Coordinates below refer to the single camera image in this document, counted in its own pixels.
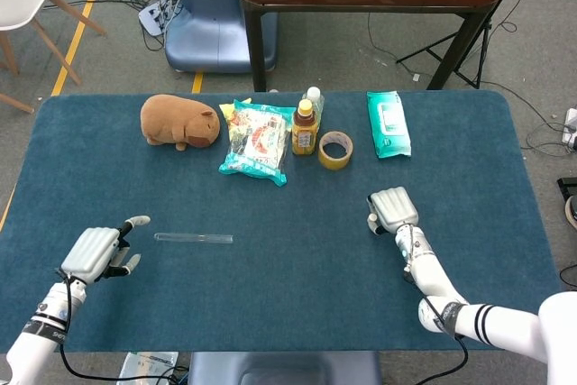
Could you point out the teal snack bag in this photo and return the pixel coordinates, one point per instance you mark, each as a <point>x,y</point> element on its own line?
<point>257,146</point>

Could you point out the black tripod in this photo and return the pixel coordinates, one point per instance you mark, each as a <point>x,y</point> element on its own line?
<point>482,58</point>

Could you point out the clear glass test tube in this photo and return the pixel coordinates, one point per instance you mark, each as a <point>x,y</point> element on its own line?
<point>194,238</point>

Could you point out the brown capybara plush toy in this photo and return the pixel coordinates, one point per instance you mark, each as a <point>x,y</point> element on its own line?
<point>176,121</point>

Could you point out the yellow snack packet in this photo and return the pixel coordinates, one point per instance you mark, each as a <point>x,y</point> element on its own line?
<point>226,112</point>

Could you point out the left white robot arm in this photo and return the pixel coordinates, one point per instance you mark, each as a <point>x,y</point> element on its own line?
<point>40,326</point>

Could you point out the white wall power strip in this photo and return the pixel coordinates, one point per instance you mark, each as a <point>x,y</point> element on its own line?
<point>572,125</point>

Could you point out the yellow-capped tea bottle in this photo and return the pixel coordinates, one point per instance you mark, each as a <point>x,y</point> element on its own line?
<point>303,137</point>

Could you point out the yellow packing tape roll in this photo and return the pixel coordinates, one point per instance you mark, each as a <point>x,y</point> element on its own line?
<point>329,162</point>

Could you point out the clear white-capped bottle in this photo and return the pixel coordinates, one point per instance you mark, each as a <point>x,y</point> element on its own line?
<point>314,95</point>

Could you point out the black equipment stand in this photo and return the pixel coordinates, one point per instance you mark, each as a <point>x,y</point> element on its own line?
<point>568,184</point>

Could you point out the blue-grey machine pedestal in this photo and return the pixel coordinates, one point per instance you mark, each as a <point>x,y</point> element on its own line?
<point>212,33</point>

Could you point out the blue table mat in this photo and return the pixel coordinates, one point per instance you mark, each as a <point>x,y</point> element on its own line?
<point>293,290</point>

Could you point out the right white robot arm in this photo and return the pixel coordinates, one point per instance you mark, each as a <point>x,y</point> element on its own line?
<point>433,277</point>

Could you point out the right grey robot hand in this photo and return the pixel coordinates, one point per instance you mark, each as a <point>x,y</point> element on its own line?
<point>394,209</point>

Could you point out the white power strip with plugs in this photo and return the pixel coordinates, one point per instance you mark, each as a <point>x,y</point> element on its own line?
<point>151,17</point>

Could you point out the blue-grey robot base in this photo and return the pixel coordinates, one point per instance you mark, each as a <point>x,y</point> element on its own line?
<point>288,369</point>

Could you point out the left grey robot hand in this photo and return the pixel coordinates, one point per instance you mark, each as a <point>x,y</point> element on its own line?
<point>90,250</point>

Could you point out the clear plastic bag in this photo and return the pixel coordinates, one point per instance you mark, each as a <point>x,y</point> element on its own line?
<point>144,364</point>

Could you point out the green wet wipes pack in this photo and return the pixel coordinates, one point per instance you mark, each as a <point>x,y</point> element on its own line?
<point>388,125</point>

